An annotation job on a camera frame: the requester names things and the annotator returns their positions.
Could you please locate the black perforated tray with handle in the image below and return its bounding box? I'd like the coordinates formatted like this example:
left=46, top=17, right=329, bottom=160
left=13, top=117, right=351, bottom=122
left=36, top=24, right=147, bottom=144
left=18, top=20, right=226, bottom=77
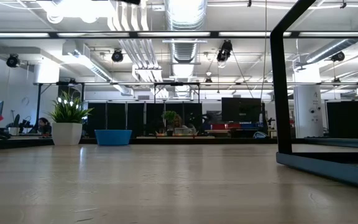
left=270, top=0, right=358, bottom=191

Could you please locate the black frame crossbar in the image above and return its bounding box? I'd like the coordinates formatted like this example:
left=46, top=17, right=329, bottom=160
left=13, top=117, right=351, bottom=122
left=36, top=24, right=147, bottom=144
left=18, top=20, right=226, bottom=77
left=0, top=30, right=358, bottom=39

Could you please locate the white rectangular ceiling duct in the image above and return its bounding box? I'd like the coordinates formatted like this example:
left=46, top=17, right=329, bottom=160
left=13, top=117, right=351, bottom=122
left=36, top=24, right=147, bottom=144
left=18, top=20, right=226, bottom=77
left=62, top=40, right=133, bottom=96

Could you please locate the black aluminium table frame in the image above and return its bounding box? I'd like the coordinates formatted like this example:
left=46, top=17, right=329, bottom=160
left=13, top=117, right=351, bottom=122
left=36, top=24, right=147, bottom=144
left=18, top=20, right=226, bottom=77
left=0, top=136, right=358, bottom=152

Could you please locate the small background potted plant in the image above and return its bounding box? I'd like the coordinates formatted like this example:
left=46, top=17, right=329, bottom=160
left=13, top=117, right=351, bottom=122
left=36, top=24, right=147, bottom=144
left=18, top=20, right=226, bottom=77
left=162, top=110, right=178, bottom=131

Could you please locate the blue plastic mini bowl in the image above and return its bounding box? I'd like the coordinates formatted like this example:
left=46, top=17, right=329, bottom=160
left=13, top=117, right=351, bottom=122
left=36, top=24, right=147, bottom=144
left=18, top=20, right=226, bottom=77
left=94, top=129, right=133, bottom=146

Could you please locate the black display screen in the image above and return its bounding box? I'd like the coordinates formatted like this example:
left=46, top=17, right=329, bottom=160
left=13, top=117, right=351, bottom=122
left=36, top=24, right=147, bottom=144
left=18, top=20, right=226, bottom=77
left=221, top=97, right=262, bottom=123

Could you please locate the black ceiling-hung camera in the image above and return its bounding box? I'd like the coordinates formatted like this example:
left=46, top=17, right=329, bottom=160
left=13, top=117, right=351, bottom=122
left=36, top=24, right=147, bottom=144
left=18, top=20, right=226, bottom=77
left=111, top=49, right=124, bottom=63
left=216, top=39, right=233, bottom=62
left=330, top=51, right=346, bottom=63
left=6, top=53, right=21, bottom=68

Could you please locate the white round pillar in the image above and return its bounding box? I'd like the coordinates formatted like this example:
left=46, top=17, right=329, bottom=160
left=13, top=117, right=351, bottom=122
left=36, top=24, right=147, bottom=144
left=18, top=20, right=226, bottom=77
left=293, top=85, right=324, bottom=139

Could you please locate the black partition panel row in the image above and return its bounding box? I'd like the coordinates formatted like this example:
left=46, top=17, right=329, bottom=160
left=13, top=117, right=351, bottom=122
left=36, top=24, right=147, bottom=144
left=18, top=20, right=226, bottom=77
left=84, top=101, right=203, bottom=138

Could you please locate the artificial plant in white pot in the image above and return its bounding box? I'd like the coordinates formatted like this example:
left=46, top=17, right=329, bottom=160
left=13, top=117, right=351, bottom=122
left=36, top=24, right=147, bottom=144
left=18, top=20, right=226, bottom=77
left=47, top=89, right=94, bottom=146

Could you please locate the silver round ventilation duct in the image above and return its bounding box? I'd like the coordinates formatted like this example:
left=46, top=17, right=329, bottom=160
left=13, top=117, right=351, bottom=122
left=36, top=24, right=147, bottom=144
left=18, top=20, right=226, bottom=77
left=163, top=0, right=208, bottom=65

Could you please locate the person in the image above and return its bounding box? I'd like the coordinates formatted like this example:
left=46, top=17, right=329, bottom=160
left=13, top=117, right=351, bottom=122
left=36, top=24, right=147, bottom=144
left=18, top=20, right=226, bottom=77
left=172, top=114, right=188, bottom=130
left=37, top=117, right=52, bottom=136

